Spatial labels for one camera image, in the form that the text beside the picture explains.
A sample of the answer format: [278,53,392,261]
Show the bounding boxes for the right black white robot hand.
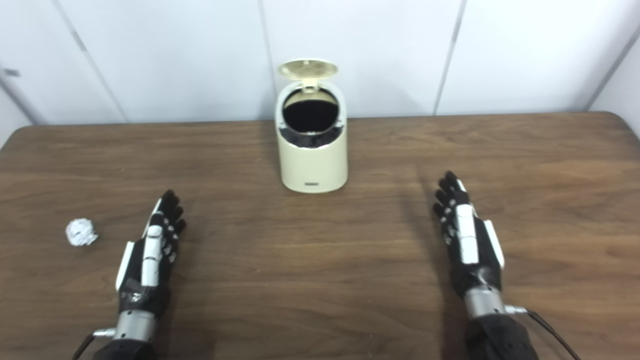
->
[433,171,505,301]

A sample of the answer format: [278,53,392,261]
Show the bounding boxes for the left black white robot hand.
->
[115,189,187,318]

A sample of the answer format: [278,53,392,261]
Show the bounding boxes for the white paper ball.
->
[65,218,99,247]

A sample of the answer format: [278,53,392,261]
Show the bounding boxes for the cream-colored desktop bin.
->
[274,80,349,194]

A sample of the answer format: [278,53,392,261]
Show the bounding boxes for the round cream bin lid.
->
[278,59,339,93]

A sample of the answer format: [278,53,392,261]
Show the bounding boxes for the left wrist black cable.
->
[71,327,117,360]

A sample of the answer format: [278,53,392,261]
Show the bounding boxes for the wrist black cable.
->
[71,327,117,360]
[505,305,583,360]

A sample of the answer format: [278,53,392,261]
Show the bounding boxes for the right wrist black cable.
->
[505,305,583,360]

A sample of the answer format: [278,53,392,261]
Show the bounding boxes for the grey wall corner post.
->
[0,65,38,125]

